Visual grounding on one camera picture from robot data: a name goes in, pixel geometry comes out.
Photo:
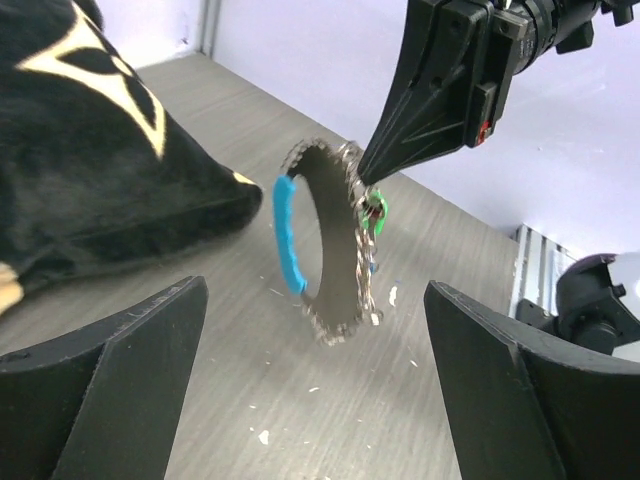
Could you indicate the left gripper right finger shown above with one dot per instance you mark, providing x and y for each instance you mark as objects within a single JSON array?
[{"x": 525, "y": 405}]

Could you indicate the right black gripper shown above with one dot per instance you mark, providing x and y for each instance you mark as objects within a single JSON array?
[{"x": 453, "y": 75}]

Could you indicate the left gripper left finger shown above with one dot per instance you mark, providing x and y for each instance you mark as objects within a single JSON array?
[{"x": 103, "y": 402}]

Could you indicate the green tagged key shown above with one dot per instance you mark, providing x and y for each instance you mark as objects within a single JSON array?
[{"x": 373, "y": 210}]

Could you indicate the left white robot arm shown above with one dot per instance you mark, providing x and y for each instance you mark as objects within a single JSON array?
[{"x": 597, "y": 302}]

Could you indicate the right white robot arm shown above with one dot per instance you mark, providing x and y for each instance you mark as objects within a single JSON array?
[{"x": 563, "y": 26}]

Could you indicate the black floral plush pillow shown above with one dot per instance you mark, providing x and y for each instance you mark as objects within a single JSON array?
[{"x": 96, "y": 175}]

